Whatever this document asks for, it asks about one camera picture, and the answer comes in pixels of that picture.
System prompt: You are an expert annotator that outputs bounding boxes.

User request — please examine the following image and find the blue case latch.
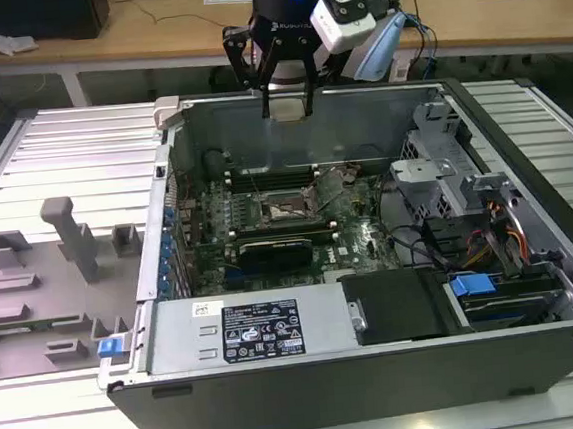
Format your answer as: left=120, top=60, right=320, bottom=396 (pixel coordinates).
left=97, top=335, right=130, bottom=361

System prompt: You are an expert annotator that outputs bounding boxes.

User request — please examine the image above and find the green motherboard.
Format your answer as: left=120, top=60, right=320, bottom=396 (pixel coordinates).
left=172, top=157, right=405, bottom=301

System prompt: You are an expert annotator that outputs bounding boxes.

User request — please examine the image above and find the black wire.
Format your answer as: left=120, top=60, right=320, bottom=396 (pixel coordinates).
left=386, top=220, right=446, bottom=273

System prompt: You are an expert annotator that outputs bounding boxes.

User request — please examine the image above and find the silver power supply unit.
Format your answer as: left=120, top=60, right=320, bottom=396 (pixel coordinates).
left=141, top=282, right=371, bottom=376

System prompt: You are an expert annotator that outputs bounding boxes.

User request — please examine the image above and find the metal socket cover frame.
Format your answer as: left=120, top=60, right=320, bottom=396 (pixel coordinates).
left=304, top=165, right=355, bottom=213

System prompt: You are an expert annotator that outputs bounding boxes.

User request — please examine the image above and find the blue cable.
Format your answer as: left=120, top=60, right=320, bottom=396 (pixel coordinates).
left=406, top=9, right=442, bottom=80

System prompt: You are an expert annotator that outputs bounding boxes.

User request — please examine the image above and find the silver CPU plate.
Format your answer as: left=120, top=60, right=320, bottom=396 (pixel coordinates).
left=268, top=96, right=309, bottom=124

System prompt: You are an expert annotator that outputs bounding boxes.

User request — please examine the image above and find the black drive bay cover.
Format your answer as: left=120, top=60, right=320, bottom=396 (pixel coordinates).
left=339, top=264, right=452, bottom=349

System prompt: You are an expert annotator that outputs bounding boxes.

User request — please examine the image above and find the green RAM stick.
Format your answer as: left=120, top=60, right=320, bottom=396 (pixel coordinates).
left=0, top=321, right=53, bottom=337

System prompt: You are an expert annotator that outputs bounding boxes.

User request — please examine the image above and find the black graphics card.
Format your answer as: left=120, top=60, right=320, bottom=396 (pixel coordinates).
left=236, top=235, right=317, bottom=277

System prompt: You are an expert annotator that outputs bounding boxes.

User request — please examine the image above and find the wooden desk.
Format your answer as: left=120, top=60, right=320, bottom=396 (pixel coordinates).
left=0, top=0, right=573, bottom=114

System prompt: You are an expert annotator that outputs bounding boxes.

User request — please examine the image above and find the black computer box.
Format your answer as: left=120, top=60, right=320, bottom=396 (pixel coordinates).
left=0, top=0, right=113, bottom=48

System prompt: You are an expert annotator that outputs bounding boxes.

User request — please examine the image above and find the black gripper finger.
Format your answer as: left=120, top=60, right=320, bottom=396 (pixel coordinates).
left=299, top=45, right=322, bottom=116
left=222, top=22, right=287, bottom=123

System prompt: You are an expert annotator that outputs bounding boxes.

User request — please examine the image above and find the hard disk in blue carrier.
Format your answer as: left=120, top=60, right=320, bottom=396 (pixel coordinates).
left=448, top=264, right=567, bottom=332

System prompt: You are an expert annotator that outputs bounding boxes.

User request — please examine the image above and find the CPU socket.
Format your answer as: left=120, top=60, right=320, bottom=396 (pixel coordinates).
left=257, top=186, right=326, bottom=227

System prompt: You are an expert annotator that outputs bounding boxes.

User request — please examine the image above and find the black round fan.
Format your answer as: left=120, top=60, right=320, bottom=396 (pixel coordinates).
left=202, top=147, right=230, bottom=178

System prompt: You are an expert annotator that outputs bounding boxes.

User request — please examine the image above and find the grey parts rack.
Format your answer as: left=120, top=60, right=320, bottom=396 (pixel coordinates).
left=0, top=189, right=157, bottom=384

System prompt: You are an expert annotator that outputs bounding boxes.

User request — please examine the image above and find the crumpled white paper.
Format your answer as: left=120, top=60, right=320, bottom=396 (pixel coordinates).
left=0, top=22, right=41, bottom=56

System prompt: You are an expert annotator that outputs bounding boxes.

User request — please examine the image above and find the metal drive cage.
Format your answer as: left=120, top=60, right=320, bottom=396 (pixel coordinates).
left=387, top=125, right=484, bottom=216

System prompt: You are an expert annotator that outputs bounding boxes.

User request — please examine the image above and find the orange yellow wire bundle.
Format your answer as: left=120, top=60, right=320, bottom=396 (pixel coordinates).
left=458, top=197, right=530, bottom=266

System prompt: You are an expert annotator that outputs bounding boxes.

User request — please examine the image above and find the installed RAM stick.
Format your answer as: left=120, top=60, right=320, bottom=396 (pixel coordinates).
left=225, top=164, right=321, bottom=192

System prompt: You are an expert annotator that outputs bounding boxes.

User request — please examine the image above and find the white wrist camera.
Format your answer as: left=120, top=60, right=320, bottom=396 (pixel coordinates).
left=309, top=0, right=379, bottom=55

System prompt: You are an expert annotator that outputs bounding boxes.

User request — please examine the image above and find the open black PC case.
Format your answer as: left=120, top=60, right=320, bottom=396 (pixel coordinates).
left=73, top=61, right=573, bottom=429

